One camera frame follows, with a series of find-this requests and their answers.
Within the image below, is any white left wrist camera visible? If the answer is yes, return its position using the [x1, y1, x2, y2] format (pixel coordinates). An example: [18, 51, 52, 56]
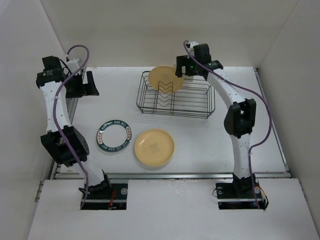
[66, 57, 81, 74]

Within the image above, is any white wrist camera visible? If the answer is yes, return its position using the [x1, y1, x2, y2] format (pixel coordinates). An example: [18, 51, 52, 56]
[66, 57, 81, 74]
[185, 40, 199, 55]

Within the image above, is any grey wire dish rack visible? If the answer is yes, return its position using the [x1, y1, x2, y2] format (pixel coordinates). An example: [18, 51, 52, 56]
[136, 71, 216, 119]

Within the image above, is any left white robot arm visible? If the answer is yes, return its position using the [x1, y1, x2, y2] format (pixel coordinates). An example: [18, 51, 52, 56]
[36, 56, 112, 199]

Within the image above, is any yellow rear plate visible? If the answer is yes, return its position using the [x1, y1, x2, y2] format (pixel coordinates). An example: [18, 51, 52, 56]
[148, 65, 184, 93]

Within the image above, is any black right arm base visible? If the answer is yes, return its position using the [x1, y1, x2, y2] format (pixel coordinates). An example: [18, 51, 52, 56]
[213, 182, 269, 210]

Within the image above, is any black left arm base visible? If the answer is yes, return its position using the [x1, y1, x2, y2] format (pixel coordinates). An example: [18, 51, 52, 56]
[79, 181, 128, 211]

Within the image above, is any yellow shallow plate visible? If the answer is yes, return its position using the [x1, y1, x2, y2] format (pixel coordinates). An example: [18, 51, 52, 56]
[134, 128, 175, 167]

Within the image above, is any white plastic cutlery holder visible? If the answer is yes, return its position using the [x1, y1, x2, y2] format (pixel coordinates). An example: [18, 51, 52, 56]
[181, 66, 194, 82]

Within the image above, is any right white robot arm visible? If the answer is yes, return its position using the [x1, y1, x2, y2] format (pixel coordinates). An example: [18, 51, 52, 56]
[175, 40, 257, 197]

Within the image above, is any aluminium table edge rail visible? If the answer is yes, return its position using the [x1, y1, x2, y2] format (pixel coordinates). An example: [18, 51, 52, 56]
[49, 67, 292, 181]

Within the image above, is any white plate dark patterned rim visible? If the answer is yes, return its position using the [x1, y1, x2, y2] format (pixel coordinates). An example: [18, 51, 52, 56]
[96, 119, 132, 154]

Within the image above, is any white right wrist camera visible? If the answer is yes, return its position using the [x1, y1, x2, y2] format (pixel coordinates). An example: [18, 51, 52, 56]
[185, 40, 199, 55]

